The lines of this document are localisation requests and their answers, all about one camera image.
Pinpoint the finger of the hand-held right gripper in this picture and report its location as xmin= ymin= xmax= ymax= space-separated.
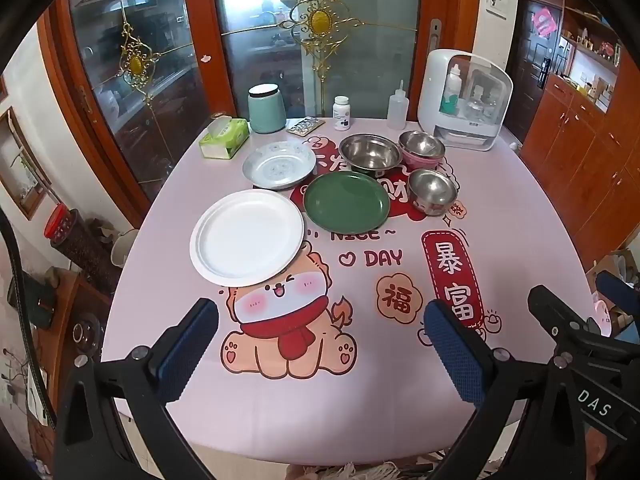
xmin=528 ymin=285 xmax=603 ymax=346
xmin=595 ymin=270 xmax=640 ymax=313

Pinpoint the silver blister pack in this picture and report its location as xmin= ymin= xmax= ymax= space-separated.
xmin=287 ymin=116 xmax=325 ymax=137

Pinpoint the wooden wall cabinet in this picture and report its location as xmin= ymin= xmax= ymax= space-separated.
xmin=520 ymin=0 xmax=640 ymax=271

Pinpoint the white pill bottle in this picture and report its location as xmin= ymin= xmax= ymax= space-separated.
xmin=333 ymin=96 xmax=352 ymax=131

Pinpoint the pale blue patterned plate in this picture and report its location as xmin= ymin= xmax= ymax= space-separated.
xmin=242 ymin=140 xmax=318 ymax=191

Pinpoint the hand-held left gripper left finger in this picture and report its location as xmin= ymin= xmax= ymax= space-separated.
xmin=52 ymin=298 xmax=219 ymax=480

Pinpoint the white bottle with teal base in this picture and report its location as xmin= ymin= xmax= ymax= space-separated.
xmin=440 ymin=65 xmax=463 ymax=113

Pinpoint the glass door with gold ornament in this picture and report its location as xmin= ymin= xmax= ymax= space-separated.
xmin=210 ymin=0 xmax=426 ymax=122
xmin=50 ymin=0 xmax=213 ymax=211

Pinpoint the large steel bowl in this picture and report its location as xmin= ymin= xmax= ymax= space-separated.
xmin=338 ymin=134 xmax=404 ymax=177

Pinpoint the pink paper door decoration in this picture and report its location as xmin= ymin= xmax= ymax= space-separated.
xmin=532 ymin=7 xmax=557 ymax=36

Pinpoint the green plate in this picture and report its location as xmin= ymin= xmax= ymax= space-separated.
xmin=303 ymin=171 xmax=391 ymax=233

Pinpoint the wooden picture frame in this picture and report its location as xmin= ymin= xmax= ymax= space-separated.
xmin=0 ymin=107 xmax=51 ymax=221

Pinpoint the pink steel bowl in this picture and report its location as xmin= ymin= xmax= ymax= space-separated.
xmin=398 ymin=130 xmax=447 ymax=172

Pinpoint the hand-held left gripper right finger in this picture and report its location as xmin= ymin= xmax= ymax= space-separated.
xmin=424 ymin=300 xmax=588 ymax=480

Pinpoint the clear squeeze bottle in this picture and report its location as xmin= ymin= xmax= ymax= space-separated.
xmin=387 ymin=80 xmax=410 ymax=131

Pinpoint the small steel bowl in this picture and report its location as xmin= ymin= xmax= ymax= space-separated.
xmin=406 ymin=168 xmax=458 ymax=217

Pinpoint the wooden side table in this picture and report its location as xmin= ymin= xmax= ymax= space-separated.
xmin=0 ymin=270 xmax=113 ymax=461

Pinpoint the green tissue box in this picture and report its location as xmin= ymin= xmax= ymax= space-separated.
xmin=198 ymin=116 xmax=250 ymax=161

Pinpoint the white plate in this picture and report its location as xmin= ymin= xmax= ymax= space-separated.
xmin=189 ymin=189 xmax=306 ymax=286

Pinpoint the red lidded dark jar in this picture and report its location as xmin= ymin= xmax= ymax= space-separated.
xmin=44 ymin=202 xmax=123 ymax=291

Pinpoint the white countertop sterilizer cabinet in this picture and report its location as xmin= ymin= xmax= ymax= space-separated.
xmin=417 ymin=49 xmax=514 ymax=151

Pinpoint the cardboard box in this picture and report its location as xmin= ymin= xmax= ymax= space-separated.
xmin=585 ymin=247 xmax=640 ymax=311

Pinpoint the white pot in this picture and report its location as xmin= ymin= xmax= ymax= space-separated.
xmin=111 ymin=229 xmax=141 ymax=267

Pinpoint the dark entry door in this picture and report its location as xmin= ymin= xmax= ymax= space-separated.
xmin=505 ymin=0 xmax=566 ymax=143

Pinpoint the mint green canister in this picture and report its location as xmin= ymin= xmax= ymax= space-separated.
xmin=248 ymin=83 xmax=288 ymax=135

